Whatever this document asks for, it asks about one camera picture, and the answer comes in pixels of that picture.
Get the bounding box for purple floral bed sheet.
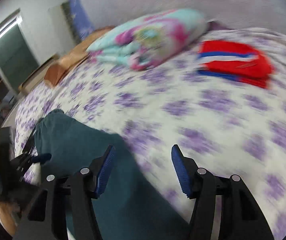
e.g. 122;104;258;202
14;28;286;239

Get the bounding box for blue patterned curtain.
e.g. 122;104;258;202
68;0;94;41

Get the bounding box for dark teal pants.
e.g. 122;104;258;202
35;109;189;239

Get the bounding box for dark window with white frame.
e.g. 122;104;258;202
0;10;39;95

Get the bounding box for brown satin pillow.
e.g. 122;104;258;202
43;26;115;88

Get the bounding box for red blue white folded garment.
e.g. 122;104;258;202
197;40;274;89

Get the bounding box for floral pink teal folded quilt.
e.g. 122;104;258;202
86;9;208;71

